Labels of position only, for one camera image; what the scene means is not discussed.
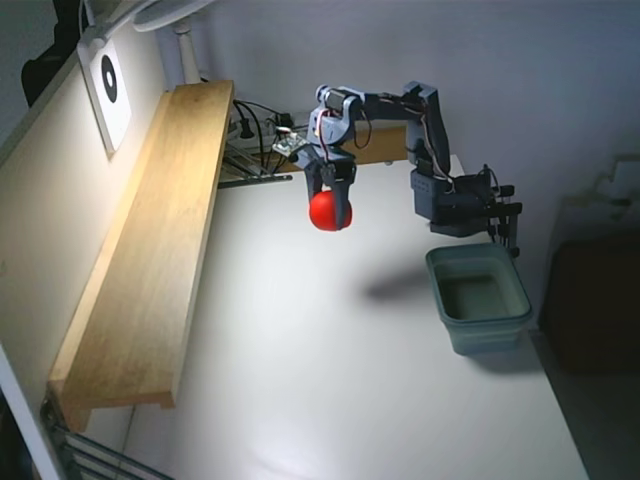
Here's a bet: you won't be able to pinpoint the black metal shelf bracket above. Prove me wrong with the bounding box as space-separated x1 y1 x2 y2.
217 149 294 189

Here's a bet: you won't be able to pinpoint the black power cable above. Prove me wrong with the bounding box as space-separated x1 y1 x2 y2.
233 99 289 174

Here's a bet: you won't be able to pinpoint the white desk lamp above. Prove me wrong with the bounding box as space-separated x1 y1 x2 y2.
79 0 214 84

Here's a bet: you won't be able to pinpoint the black table clamp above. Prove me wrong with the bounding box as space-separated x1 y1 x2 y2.
492 184 516 241
489 202 524 259

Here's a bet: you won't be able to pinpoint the red ball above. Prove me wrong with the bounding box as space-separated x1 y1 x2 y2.
308 189 355 233

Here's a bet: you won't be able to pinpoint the white wall fixture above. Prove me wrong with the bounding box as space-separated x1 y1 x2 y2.
564 154 640 221

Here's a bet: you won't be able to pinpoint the small wrist camera board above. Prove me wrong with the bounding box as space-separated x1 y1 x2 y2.
272 133 309 157

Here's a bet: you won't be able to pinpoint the dark box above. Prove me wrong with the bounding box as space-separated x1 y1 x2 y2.
542 239 640 374

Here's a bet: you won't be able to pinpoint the white panel with black ring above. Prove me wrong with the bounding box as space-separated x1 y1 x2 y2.
77 37 134 159

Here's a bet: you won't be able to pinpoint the metal wire frame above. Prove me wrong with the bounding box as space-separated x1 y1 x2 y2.
39 399 174 480

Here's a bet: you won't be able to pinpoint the white power strip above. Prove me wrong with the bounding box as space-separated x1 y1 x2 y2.
227 112 314 151

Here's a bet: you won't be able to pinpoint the blue-grey gripper finger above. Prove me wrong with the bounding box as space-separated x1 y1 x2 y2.
333 167 357 232
303 164 329 201

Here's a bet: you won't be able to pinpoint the black bag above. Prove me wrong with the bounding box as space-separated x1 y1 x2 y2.
20 0 85 107

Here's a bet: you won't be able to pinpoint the wooden back board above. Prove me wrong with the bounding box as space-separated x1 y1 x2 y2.
282 124 416 174

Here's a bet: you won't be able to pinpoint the long wooden shelf plank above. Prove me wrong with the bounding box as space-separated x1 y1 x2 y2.
48 79 235 434

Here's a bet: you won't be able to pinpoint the grey plastic container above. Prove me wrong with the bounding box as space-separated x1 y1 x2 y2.
425 243 534 357

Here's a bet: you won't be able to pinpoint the blue-grey gripper body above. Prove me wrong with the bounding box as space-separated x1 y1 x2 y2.
294 144 359 184

